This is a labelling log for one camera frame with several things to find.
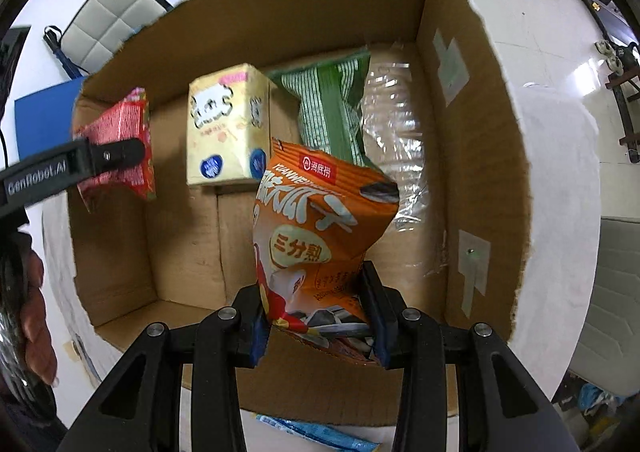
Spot blue folder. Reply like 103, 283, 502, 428
14, 77, 87, 167

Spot blue striped packet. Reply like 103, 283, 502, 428
254, 413, 381, 452

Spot white cushioned chair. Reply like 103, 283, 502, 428
62, 0, 175, 78

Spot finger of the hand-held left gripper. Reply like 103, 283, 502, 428
0, 137, 147, 213

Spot green striped snack bag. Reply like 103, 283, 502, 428
266, 46, 372, 168

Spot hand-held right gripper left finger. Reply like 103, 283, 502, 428
56, 285, 275, 452

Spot person's left hand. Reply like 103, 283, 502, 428
18, 226, 59, 387

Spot clear plastic bag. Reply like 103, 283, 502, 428
361, 61, 441, 233

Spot yellow carton box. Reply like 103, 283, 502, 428
186, 63, 273, 188

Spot blue plastic bag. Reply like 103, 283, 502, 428
576, 382, 619, 416

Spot orange snack bag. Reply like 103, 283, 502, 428
253, 136, 401, 364

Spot grey cushion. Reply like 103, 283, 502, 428
569, 216, 640, 396

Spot red snack packet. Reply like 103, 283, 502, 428
73, 87, 158, 214

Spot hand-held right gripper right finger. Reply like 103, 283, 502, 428
361, 260, 584, 452

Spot black metal rack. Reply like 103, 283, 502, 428
606, 66, 640, 163

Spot cardboard box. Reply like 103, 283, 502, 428
69, 0, 533, 419

